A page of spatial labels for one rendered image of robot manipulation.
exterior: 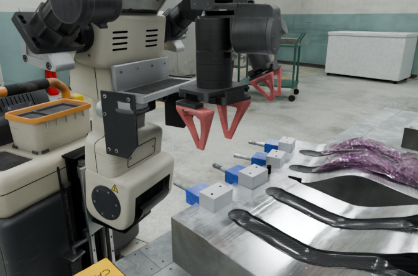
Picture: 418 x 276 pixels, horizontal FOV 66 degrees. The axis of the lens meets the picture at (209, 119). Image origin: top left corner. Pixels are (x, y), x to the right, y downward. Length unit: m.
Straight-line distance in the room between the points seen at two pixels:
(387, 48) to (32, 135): 6.65
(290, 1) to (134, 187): 8.50
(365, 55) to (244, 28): 6.87
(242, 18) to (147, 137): 0.56
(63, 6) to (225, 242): 0.47
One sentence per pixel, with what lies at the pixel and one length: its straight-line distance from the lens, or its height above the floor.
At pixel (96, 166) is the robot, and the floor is 0.83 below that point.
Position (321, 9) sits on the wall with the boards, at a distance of 8.69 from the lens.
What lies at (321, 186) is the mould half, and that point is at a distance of 0.76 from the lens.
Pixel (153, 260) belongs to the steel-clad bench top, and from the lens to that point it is 0.63.
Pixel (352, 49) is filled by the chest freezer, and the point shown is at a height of 0.60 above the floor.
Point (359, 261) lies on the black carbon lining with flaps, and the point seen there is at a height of 0.91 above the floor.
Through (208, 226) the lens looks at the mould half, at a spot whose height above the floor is 0.89.
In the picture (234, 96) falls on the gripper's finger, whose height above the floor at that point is 1.09.
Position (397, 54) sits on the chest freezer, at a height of 0.56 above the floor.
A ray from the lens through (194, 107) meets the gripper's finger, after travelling 0.48.
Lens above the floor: 1.21
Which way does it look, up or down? 17 degrees down
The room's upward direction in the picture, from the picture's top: straight up
